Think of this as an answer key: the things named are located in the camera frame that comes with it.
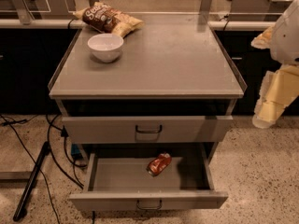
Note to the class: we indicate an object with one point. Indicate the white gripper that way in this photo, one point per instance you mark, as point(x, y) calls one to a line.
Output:
point(287, 37)

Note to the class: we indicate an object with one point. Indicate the white bowl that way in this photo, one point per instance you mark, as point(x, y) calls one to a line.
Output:
point(106, 47)

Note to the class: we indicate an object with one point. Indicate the black bar on floor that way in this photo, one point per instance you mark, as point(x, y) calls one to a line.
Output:
point(21, 208)

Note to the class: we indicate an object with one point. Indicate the blue power strip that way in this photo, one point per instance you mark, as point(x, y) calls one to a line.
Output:
point(75, 152)

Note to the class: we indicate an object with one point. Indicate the open middle drawer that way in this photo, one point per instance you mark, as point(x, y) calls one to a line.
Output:
point(123, 184)

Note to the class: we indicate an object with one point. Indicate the red coke can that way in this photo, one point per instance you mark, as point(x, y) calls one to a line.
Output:
point(156, 166)

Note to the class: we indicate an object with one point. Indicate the white horizontal rail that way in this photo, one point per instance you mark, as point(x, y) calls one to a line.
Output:
point(64, 24)

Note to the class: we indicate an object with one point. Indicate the brown chip bag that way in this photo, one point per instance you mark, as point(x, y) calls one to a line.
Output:
point(106, 19)

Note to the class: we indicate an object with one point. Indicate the closed top drawer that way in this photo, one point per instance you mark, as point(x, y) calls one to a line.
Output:
point(159, 129)

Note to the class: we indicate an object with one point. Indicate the grey drawer cabinet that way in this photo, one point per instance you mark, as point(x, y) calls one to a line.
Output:
point(170, 67)

